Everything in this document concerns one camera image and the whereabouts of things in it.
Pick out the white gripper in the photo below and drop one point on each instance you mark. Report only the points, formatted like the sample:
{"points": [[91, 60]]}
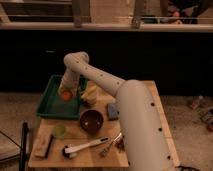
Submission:
{"points": [[69, 82]]}

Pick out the red orange apple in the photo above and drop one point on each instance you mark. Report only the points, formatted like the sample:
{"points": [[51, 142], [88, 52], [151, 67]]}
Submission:
{"points": [[66, 95]]}

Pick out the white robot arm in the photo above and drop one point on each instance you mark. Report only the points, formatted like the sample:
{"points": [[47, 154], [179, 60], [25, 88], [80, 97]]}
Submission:
{"points": [[144, 139]]}

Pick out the green plastic tray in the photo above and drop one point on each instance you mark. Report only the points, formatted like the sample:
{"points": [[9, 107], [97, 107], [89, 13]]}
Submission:
{"points": [[53, 107]]}

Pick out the yellow stacked object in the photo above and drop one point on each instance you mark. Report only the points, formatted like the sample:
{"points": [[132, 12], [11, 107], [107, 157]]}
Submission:
{"points": [[89, 96]]}

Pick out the dark brown bowl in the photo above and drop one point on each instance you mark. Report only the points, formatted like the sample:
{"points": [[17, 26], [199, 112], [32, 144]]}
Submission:
{"points": [[91, 121]]}

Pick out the blue sponge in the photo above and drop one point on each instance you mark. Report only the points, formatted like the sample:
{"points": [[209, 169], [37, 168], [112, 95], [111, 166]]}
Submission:
{"points": [[112, 112]]}

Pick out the small green cup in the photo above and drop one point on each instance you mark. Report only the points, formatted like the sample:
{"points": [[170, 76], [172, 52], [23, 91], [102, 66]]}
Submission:
{"points": [[59, 131]]}

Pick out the wooden block brush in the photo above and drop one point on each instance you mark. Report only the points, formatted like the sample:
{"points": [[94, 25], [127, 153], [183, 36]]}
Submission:
{"points": [[42, 145]]}

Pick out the metal fork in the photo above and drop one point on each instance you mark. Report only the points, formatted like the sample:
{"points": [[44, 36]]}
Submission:
{"points": [[105, 151]]}

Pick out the wooden railing shelf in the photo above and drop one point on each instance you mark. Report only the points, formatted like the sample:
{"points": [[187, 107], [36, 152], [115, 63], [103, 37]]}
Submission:
{"points": [[108, 15]]}

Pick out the white handled dish brush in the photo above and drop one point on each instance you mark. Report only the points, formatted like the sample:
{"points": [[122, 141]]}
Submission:
{"points": [[69, 151]]}

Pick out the black chair frame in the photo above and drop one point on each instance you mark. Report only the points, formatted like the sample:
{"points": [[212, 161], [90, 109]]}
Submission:
{"points": [[23, 152]]}

